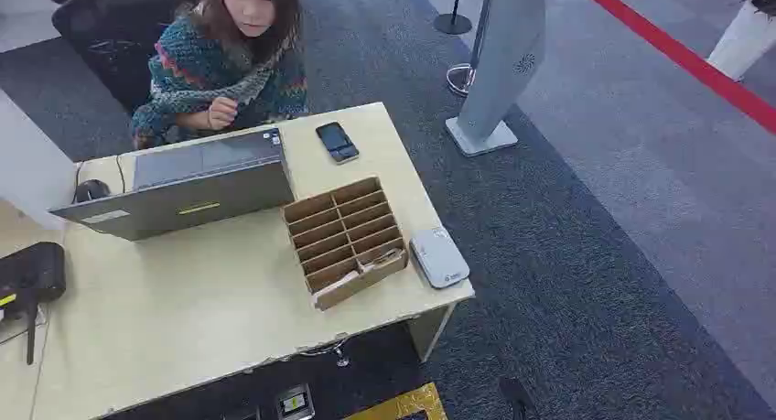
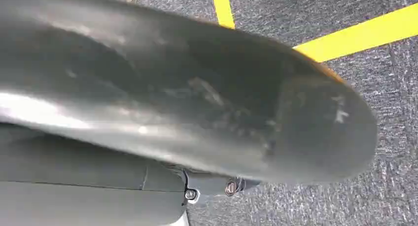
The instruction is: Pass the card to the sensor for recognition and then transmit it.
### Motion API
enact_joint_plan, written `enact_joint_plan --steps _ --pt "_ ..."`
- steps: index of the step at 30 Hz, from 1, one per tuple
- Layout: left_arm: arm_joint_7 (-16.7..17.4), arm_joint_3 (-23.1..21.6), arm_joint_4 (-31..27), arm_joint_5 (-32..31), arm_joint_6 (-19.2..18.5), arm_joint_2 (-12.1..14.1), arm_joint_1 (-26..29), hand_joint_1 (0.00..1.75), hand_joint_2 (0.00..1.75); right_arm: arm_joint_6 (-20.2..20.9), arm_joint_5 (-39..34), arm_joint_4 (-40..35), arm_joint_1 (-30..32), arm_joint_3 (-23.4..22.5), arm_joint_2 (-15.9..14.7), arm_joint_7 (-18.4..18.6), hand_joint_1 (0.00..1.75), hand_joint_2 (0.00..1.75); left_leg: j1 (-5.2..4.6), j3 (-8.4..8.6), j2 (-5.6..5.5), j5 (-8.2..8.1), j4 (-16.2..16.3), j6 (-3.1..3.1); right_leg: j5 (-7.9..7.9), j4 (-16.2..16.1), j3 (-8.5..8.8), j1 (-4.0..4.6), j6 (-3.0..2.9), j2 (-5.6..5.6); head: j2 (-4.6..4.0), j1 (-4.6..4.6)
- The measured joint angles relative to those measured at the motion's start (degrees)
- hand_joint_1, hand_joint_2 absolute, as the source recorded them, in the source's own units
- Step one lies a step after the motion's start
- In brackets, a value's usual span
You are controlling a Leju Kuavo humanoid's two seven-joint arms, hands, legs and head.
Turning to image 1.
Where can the card in box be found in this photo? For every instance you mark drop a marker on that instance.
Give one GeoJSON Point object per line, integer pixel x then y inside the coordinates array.
{"type": "Point", "coordinates": [381, 258]}
{"type": "Point", "coordinates": [333, 284]}

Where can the wooden card box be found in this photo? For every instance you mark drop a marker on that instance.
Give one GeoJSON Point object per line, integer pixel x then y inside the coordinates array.
{"type": "Point", "coordinates": [343, 242]}

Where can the grey card reader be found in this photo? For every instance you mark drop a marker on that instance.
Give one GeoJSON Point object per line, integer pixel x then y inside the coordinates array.
{"type": "Point", "coordinates": [439, 258]}

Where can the black smartphone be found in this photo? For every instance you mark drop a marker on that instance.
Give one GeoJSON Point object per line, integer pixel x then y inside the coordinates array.
{"type": "Point", "coordinates": [336, 141]}

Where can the chrome stanchion base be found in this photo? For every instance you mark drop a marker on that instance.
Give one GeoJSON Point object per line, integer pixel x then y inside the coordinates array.
{"type": "Point", "coordinates": [461, 78]}

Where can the grey standing kiosk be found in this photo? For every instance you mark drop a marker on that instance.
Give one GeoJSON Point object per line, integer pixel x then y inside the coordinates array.
{"type": "Point", "coordinates": [500, 59]}

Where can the pale wooden desk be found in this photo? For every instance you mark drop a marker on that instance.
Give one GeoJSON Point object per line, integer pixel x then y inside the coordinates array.
{"type": "Point", "coordinates": [230, 296]}

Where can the person's hand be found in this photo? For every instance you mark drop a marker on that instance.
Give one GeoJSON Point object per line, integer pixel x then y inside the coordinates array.
{"type": "Point", "coordinates": [222, 112]}

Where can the grey laptop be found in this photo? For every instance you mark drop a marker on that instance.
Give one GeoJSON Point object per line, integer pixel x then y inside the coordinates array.
{"type": "Point", "coordinates": [182, 190]}

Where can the small grey floor device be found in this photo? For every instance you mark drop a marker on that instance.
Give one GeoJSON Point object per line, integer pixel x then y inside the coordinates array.
{"type": "Point", "coordinates": [295, 402]}

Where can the person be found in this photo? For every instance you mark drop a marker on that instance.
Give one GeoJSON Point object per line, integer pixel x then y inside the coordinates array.
{"type": "Point", "coordinates": [200, 72]}

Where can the black computer mouse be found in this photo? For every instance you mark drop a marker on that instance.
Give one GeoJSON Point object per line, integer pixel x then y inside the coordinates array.
{"type": "Point", "coordinates": [91, 190]}

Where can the black office chair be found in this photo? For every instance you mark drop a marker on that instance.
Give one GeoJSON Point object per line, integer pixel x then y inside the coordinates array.
{"type": "Point", "coordinates": [115, 29]}

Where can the red barrier belt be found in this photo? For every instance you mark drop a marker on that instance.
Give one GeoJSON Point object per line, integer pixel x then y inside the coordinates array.
{"type": "Point", "coordinates": [679, 52]}

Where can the black desk device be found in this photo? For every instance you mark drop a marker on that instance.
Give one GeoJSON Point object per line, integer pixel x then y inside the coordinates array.
{"type": "Point", "coordinates": [30, 275]}

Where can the white plant pot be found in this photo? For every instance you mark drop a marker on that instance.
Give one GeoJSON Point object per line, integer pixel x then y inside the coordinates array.
{"type": "Point", "coordinates": [742, 41]}

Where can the black stanchion post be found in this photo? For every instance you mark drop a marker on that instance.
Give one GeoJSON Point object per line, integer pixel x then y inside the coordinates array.
{"type": "Point", "coordinates": [453, 17]}

